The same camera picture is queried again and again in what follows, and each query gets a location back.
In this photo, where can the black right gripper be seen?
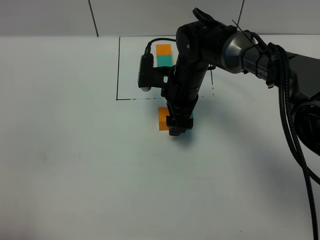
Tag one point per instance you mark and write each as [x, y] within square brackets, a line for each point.
[180, 103]

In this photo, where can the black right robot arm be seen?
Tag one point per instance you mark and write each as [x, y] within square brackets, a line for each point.
[204, 44]

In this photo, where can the teal template cube block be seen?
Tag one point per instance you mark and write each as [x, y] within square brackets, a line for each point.
[164, 61]

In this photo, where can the orange template cube block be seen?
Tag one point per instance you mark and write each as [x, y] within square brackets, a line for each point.
[163, 50]

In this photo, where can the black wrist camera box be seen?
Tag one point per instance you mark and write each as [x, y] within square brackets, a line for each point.
[150, 76]

